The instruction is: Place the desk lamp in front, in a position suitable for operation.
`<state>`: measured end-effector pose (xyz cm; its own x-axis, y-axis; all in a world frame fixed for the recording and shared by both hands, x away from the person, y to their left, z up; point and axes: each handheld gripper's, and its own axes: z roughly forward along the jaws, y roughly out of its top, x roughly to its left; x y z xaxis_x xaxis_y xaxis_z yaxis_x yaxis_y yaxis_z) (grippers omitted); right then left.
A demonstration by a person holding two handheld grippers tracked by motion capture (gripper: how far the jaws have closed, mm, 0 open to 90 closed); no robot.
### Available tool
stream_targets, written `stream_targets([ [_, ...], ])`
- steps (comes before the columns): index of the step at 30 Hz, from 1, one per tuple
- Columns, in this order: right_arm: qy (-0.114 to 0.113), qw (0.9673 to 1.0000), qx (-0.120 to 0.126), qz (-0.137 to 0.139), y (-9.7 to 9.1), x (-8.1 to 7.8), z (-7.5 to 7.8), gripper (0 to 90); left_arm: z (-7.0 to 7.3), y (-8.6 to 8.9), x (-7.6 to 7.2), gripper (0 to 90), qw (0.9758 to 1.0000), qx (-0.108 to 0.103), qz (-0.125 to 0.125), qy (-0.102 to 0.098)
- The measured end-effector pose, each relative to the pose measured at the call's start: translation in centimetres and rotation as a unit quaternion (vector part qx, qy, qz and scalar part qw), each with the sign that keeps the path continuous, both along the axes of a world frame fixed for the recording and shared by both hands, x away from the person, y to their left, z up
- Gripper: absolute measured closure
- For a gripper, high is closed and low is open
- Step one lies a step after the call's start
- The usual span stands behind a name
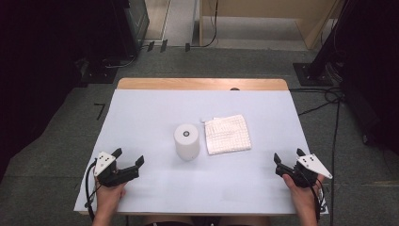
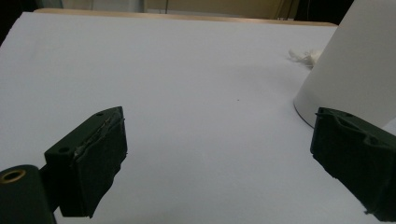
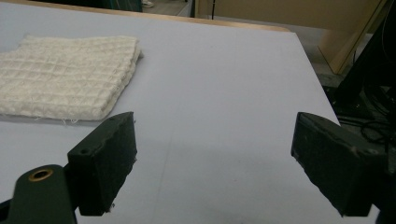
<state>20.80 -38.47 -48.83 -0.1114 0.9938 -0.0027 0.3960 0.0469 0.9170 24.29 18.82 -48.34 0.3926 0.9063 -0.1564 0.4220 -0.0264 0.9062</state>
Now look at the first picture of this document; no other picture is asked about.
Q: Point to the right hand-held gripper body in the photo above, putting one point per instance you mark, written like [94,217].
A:
[298,175]

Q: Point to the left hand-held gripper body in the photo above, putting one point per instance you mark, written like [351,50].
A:
[120,175]

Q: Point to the white plastic cylinder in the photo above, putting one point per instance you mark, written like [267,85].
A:
[186,147]

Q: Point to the white waffle cloth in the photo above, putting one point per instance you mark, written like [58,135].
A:
[227,135]

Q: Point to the person's right hand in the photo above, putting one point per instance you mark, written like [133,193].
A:
[301,197]

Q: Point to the person's left hand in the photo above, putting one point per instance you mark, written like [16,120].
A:
[108,196]

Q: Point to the white table sheet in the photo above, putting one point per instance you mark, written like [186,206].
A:
[150,119]

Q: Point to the black stand with base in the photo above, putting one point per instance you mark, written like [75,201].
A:
[310,78]

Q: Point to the black stand base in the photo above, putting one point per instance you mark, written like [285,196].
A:
[98,75]

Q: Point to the wooden table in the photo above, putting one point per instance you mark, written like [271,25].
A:
[200,84]

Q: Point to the beige wooden desk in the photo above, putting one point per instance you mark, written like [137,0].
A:
[313,31]

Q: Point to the black cabinet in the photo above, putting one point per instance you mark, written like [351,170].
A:
[136,25]

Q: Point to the black floor bracket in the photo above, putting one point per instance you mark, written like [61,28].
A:
[150,46]
[187,47]
[163,45]

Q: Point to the metal frame rail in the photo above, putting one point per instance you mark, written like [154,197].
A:
[166,19]

